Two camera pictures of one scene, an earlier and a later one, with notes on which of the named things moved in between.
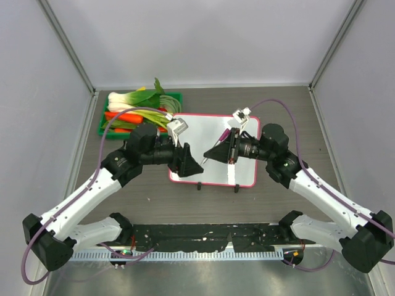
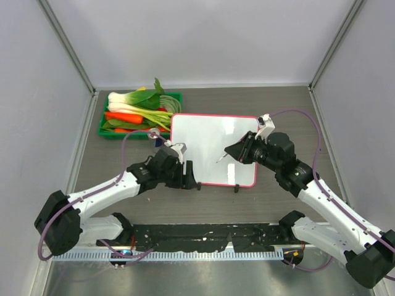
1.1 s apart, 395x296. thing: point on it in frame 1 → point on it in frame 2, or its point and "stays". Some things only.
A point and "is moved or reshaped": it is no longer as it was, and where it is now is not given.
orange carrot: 123,117 stays
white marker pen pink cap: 223,138 is moved or reshaped
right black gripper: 223,151 → 241,150
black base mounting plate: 189,238 stays
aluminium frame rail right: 349,20 stays
